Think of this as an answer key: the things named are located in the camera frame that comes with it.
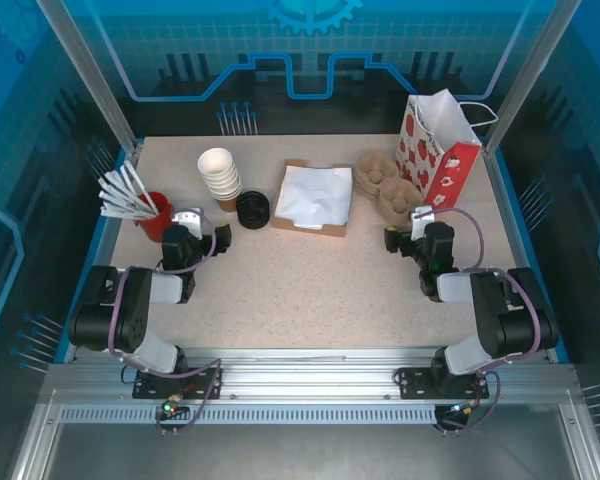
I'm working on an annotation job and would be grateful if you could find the red white paper gift bag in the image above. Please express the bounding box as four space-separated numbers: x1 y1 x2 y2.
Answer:
394 88 499 209

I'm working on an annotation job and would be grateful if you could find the brown paper cup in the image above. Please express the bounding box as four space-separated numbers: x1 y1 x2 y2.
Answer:
214 193 245 214

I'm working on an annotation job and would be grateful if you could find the red straw holder cup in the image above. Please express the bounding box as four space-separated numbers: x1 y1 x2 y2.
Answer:
133 191 175 244

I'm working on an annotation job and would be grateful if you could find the brown cardboard tray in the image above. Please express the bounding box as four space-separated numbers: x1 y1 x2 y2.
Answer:
271 158 354 239

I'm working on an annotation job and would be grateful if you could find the grey metal sheet panel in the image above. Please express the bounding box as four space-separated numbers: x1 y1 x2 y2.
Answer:
24 399 581 480

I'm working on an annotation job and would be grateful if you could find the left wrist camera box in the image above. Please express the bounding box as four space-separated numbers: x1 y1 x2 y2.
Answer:
171 206 205 237

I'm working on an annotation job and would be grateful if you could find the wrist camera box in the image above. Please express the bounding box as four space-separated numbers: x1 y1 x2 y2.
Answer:
409 205 435 240
171 206 205 237

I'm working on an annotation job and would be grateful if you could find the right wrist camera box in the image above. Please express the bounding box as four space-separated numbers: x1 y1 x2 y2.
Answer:
409 205 435 240

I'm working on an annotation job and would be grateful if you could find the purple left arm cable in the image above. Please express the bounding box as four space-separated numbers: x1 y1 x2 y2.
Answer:
108 207 225 437

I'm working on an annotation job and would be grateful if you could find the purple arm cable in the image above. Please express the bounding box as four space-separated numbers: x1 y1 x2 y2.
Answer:
427 207 541 436
108 207 225 437

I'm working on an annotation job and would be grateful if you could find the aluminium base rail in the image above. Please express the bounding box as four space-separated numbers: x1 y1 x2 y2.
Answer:
44 347 581 404

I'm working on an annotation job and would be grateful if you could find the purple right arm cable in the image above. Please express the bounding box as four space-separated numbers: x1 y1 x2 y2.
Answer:
427 207 541 436

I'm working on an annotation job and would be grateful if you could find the slotted grey cable duct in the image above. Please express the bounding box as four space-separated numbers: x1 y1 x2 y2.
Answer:
58 404 440 427

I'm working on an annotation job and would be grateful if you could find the aluminium frame post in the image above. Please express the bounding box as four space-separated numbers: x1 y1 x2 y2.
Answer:
35 0 144 156
481 0 581 156

